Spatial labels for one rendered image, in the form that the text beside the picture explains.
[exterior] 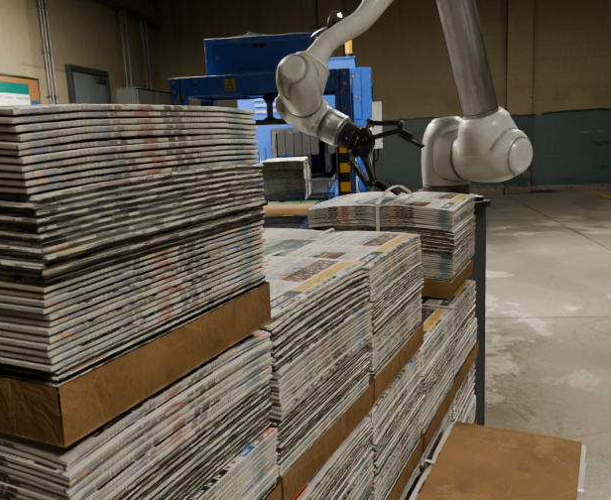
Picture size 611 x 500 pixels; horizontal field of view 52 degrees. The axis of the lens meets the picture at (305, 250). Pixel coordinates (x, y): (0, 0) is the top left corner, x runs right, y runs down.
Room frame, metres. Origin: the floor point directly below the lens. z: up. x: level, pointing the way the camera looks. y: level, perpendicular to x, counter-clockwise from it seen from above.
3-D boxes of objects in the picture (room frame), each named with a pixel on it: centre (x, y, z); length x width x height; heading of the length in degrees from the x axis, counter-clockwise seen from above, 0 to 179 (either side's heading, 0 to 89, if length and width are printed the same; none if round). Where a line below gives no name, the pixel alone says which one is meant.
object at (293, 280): (0.87, 0.14, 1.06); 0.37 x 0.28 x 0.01; 63
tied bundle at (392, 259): (1.12, 0.01, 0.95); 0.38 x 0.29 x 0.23; 64
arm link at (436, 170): (2.08, -0.48, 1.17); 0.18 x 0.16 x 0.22; 30
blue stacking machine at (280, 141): (6.38, -0.18, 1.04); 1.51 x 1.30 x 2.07; 174
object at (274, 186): (4.26, 0.10, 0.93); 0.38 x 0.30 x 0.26; 174
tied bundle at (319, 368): (0.86, 0.14, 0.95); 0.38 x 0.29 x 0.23; 63
